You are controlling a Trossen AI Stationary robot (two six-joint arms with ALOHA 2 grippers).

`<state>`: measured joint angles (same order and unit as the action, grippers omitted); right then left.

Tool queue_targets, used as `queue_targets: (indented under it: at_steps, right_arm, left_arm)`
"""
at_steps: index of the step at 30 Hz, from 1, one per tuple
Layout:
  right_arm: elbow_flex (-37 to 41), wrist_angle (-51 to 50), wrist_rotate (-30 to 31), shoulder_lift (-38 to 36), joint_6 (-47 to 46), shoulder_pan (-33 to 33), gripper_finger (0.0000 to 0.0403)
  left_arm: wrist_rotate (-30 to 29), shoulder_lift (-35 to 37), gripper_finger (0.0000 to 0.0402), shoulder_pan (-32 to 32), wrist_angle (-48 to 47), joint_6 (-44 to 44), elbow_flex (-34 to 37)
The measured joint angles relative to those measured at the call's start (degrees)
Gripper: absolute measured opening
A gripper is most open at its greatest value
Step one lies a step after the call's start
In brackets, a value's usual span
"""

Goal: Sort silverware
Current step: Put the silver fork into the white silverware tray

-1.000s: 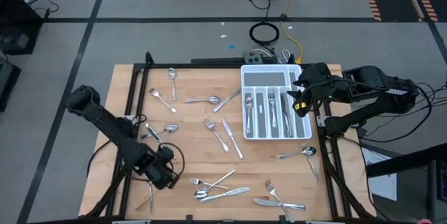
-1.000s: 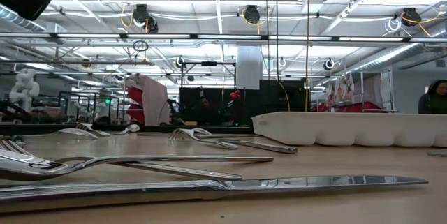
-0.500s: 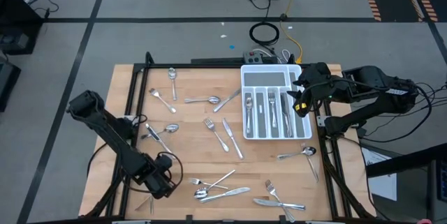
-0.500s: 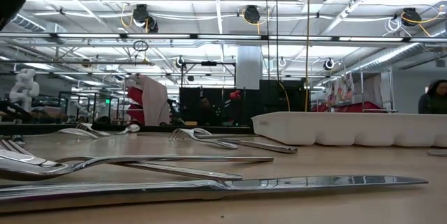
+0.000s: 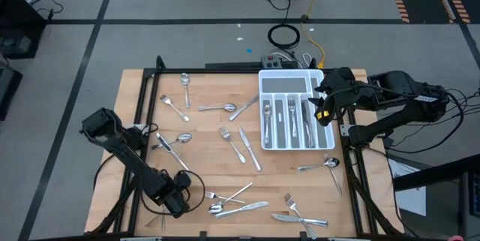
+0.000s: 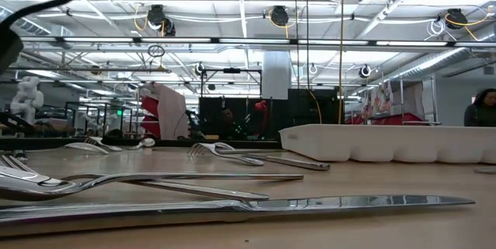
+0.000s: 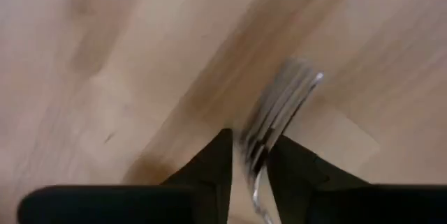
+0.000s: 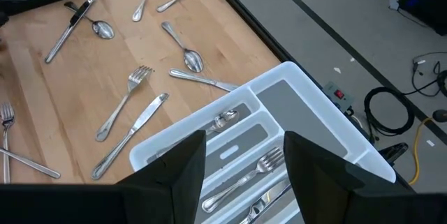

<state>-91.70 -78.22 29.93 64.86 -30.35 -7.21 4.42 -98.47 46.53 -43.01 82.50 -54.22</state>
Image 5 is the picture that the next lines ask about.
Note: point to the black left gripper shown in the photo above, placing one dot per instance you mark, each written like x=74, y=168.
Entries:
x=172, y=199

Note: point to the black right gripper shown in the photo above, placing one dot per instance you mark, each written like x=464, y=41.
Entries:
x=343, y=89

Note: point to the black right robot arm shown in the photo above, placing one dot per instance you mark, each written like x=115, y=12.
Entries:
x=397, y=117

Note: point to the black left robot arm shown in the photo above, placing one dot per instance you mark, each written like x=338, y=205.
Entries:
x=127, y=154

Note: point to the white plastic cutlery tray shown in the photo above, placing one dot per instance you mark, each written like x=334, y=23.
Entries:
x=280, y=121

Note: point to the white paper sheet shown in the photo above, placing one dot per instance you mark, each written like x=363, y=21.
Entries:
x=410, y=201

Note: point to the black desk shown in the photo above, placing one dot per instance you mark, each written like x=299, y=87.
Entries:
x=431, y=176

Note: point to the red round object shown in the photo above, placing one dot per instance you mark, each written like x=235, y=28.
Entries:
x=456, y=238

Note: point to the black equipment case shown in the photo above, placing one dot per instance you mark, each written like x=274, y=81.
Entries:
x=7, y=91

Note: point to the black cabinet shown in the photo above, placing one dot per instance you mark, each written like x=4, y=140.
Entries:
x=18, y=27

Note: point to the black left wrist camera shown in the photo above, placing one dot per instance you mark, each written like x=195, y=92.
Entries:
x=183, y=180

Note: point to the black metal table frame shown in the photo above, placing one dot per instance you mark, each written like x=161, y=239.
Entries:
x=210, y=71

